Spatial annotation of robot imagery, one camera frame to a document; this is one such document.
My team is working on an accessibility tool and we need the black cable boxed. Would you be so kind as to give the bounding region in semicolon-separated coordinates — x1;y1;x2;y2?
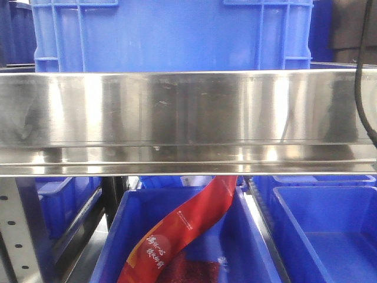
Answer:
354;0;377;148

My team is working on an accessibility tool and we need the blue bin lower right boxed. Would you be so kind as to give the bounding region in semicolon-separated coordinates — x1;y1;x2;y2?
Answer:
271;186;376;282

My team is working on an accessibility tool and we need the stainless steel shelf rail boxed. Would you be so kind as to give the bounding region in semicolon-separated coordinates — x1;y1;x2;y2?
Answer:
1;68;376;176

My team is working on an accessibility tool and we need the perforated steel upright post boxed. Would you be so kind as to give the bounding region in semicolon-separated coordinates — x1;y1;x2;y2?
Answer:
1;177;42;282

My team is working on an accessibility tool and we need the blue bin lower left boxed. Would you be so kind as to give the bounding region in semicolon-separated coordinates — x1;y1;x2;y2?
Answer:
35;176;102;240

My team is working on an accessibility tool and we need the large blue crate on shelf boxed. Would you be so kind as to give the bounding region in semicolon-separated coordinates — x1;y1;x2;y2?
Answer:
31;1;313;72

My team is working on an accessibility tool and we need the red printed banner strip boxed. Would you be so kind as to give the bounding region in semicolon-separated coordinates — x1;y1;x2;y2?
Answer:
117;176;237;282

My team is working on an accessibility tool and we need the blue bin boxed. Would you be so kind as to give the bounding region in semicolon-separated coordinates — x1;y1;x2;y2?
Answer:
35;176;102;240
271;186;376;282
90;187;281;282

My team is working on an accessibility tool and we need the blue bin lower centre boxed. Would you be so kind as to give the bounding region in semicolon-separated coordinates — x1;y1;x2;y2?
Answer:
90;187;281;282

